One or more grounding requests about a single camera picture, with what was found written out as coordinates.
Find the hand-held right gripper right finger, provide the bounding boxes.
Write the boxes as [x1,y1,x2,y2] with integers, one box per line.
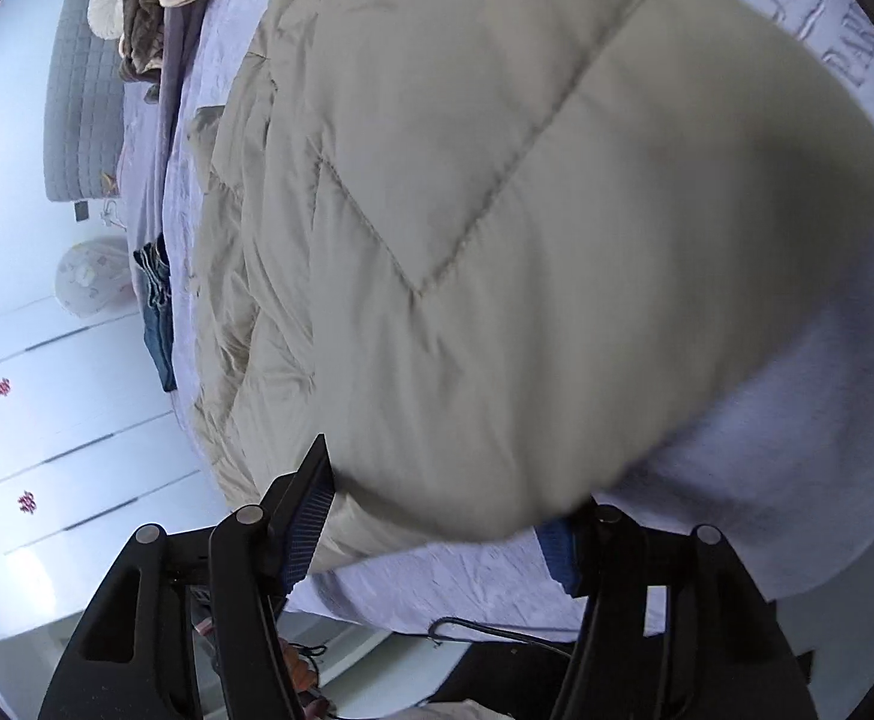
[537,499,820,720]

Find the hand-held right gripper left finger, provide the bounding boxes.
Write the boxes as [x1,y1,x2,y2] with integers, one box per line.
[38,433,337,720]

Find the beige puffer jacket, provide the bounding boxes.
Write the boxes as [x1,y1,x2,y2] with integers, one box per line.
[185,0,874,567]

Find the folded blue jeans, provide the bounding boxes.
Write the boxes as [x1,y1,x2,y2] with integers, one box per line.
[133,236,179,393]

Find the white wardrobe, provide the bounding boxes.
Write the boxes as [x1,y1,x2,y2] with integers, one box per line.
[0,292,220,642]

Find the white standing fan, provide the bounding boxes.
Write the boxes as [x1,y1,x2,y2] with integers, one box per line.
[54,236,138,320]

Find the grey quilted headboard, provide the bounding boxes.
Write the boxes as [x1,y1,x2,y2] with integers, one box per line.
[44,0,130,203]

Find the grey fleece garment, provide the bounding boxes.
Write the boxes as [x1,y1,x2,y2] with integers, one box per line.
[155,0,213,136]

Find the brown fuzzy garment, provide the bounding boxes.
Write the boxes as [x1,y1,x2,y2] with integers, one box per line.
[118,0,175,83]

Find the round cream cushion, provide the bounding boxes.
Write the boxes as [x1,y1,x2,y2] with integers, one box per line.
[88,0,134,42]

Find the black cable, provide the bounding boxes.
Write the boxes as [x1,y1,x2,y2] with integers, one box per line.
[429,617,580,650]

